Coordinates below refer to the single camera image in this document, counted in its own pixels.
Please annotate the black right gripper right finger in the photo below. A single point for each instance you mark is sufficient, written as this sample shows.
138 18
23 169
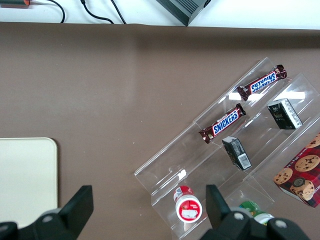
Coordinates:
215 207

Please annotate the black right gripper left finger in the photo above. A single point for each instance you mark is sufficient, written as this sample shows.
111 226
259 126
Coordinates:
78 210

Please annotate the beige plastic tray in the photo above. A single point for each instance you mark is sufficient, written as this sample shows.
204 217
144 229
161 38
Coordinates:
25 175

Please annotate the red capped yoghurt bottle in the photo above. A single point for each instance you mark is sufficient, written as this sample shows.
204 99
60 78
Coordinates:
188 211

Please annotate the green capped bottle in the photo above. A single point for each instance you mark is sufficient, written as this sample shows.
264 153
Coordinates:
252 208

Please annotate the small black carton box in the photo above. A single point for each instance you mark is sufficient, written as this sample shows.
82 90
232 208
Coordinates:
285 113
236 152

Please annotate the clear acrylic tiered shelf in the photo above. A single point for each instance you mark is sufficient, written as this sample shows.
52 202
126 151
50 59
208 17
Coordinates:
175 160

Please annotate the Snickers chocolate bar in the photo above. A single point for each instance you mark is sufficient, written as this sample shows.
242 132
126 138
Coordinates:
225 123
262 83

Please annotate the red chocolate chip cookie box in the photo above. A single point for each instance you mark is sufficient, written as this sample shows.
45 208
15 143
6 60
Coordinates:
305 175

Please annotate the dark grey ribbed box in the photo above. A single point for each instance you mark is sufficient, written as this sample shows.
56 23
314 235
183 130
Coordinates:
180 10

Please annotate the orange tipped dark tool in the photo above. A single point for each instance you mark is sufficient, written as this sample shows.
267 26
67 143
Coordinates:
15 2

